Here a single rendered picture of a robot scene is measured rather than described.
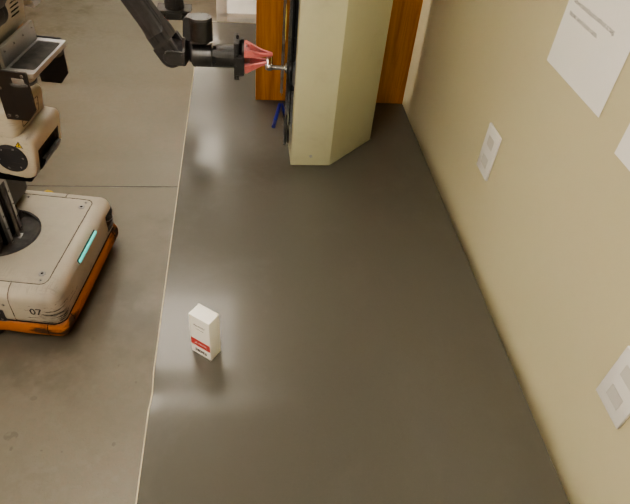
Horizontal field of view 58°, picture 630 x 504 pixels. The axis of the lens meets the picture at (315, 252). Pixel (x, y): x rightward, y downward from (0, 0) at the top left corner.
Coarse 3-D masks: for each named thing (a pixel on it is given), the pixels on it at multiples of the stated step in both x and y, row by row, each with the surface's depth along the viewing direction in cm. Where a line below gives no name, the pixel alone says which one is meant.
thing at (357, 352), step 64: (192, 128) 168; (256, 128) 171; (384, 128) 177; (192, 192) 145; (256, 192) 148; (320, 192) 150; (384, 192) 152; (192, 256) 128; (256, 256) 130; (320, 256) 132; (384, 256) 134; (448, 256) 135; (256, 320) 116; (320, 320) 118; (384, 320) 119; (448, 320) 120; (192, 384) 104; (256, 384) 105; (320, 384) 106; (384, 384) 107; (448, 384) 108; (512, 384) 110; (192, 448) 95; (256, 448) 96; (320, 448) 97; (384, 448) 98; (448, 448) 99; (512, 448) 100
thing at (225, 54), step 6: (234, 36) 143; (234, 42) 141; (216, 48) 143; (222, 48) 143; (228, 48) 144; (234, 48) 142; (216, 54) 143; (222, 54) 143; (228, 54) 144; (234, 54) 143; (240, 54) 146; (216, 60) 144; (222, 60) 144; (228, 60) 144; (234, 60) 144; (216, 66) 146; (222, 66) 146; (228, 66) 146; (234, 66) 145; (234, 72) 146; (234, 78) 147
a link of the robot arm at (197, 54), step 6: (192, 42) 141; (192, 48) 143; (198, 48) 143; (204, 48) 143; (210, 48) 143; (192, 54) 143; (198, 54) 143; (204, 54) 143; (210, 54) 143; (192, 60) 144; (198, 60) 144; (204, 60) 144; (210, 60) 144; (198, 66) 146; (204, 66) 146; (210, 66) 146
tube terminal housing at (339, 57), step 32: (320, 0) 128; (352, 0) 130; (384, 0) 140; (320, 32) 133; (352, 32) 136; (384, 32) 148; (320, 64) 139; (352, 64) 143; (320, 96) 145; (352, 96) 151; (320, 128) 151; (352, 128) 159; (320, 160) 158
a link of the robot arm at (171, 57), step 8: (192, 16) 139; (200, 16) 139; (208, 16) 140; (184, 24) 139; (192, 24) 138; (200, 24) 138; (208, 24) 139; (184, 32) 140; (192, 32) 140; (200, 32) 139; (208, 32) 140; (184, 40) 141; (192, 40) 141; (200, 40) 140; (208, 40) 141; (184, 48) 142; (168, 56) 142; (176, 56) 142; (184, 56) 142; (176, 64) 144; (184, 64) 143
